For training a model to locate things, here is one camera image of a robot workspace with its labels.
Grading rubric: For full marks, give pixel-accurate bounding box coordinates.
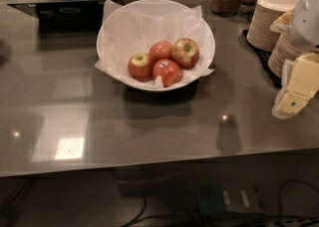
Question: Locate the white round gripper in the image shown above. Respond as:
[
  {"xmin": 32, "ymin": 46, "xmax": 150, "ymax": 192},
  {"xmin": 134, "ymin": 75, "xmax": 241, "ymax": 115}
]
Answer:
[{"xmin": 270, "ymin": 0, "xmax": 319, "ymax": 119}]

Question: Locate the red apple with sticker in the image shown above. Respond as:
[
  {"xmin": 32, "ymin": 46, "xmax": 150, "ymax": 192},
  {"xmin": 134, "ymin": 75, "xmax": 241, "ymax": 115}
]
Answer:
[{"xmin": 153, "ymin": 59, "xmax": 183, "ymax": 88}]

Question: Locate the white bowl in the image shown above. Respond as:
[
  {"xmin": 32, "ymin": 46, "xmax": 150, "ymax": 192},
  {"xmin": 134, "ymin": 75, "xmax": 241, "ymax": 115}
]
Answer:
[{"xmin": 96, "ymin": 0, "xmax": 216, "ymax": 93}]

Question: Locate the paper plate stack front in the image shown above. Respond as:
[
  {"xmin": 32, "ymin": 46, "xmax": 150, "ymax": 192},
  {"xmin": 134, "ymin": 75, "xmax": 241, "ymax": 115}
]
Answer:
[{"xmin": 268, "ymin": 33, "xmax": 302, "ymax": 77}]

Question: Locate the paper plate stack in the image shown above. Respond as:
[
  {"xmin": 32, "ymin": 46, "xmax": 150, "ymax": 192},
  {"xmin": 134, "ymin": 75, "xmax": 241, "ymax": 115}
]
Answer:
[
  {"xmin": 246, "ymin": 0, "xmax": 299, "ymax": 52},
  {"xmin": 268, "ymin": 33, "xmax": 302, "ymax": 77}
]

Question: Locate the black tray mat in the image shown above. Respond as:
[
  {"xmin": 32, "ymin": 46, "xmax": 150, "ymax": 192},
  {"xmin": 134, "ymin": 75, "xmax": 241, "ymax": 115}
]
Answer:
[{"xmin": 242, "ymin": 30, "xmax": 281, "ymax": 89}]

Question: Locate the paper plate stack rear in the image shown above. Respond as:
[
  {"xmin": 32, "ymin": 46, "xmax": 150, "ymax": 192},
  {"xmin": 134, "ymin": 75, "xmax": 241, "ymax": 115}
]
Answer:
[{"xmin": 246, "ymin": 0, "xmax": 299, "ymax": 52}]

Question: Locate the grey box under table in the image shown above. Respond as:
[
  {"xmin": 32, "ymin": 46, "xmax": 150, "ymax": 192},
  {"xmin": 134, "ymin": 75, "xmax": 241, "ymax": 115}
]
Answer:
[{"xmin": 196, "ymin": 182, "xmax": 264, "ymax": 216}]

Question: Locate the black laptop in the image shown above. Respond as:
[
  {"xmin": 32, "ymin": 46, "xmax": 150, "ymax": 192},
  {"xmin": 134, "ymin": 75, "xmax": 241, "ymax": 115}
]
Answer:
[{"xmin": 9, "ymin": 0, "xmax": 118, "ymax": 33}]

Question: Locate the black cable under table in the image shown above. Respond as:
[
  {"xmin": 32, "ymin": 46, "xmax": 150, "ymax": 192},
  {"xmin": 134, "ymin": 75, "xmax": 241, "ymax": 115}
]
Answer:
[{"xmin": 119, "ymin": 194, "xmax": 148, "ymax": 227}]

